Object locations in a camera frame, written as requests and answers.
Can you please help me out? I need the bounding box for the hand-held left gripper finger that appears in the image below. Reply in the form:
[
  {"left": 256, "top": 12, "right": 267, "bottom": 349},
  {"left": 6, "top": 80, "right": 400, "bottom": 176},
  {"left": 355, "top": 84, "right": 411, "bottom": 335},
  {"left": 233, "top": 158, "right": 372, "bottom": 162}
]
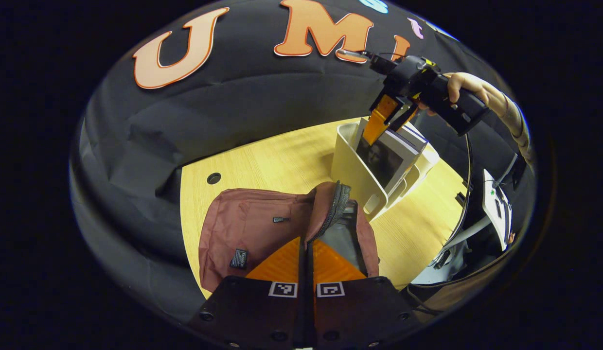
[
  {"left": 307, "top": 238, "right": 421, "bottom": 350},
  {"left": 187, "top": 237, "right": 307, "bottom": 350}
]

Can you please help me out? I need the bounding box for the blue photo cover book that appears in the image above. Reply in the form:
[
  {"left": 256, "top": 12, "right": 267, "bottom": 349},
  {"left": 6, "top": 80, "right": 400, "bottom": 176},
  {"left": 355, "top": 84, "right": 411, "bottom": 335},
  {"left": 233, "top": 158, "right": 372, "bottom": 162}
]
[{"left": 394, "top": 124, "right": 428, "bottom": 154}]

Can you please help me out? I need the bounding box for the grey portrait cover book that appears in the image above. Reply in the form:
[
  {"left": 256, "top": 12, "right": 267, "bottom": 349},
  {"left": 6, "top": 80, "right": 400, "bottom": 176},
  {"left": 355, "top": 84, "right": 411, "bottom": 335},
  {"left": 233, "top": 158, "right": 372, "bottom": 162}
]
[{"left": 355, "top": 131, "right": 421, "bottom": 195}]

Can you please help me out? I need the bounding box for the white bookshelf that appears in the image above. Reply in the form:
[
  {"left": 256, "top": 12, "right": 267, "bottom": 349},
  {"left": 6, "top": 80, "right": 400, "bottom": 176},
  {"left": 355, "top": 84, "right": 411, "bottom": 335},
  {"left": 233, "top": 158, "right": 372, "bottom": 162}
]
[{"left": 331, "top": 117, "right": 441, "bottom": 222}]

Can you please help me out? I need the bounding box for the maroon schoolbag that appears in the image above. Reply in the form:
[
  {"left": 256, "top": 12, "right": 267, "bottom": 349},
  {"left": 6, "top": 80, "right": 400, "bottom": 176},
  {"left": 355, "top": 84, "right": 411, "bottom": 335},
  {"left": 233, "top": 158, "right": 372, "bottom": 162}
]
[{"left": 198, "top": 181, "right": 380, "bottom": 293}]

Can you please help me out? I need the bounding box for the thin black pole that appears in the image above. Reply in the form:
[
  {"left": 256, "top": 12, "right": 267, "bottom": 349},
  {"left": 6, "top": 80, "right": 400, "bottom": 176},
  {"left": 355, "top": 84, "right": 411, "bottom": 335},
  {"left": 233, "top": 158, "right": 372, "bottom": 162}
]
[{"left": 446, "top": 134, "right": 475, "bottom": 240}]

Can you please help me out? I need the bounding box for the white device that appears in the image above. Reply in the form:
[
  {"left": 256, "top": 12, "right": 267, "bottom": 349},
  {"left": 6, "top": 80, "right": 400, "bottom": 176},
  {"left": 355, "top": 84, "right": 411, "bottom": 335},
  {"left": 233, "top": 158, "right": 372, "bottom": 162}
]
[{"left": 481, "top": 168, "right": 514, "bottom": 251}]

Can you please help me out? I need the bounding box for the black backdrop cloth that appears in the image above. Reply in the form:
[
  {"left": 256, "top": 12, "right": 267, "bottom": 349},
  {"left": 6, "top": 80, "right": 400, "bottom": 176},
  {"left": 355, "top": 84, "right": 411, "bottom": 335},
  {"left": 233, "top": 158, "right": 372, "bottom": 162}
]
[{"left": 71, "top": 0, "right": 531, "bottom": 321}]

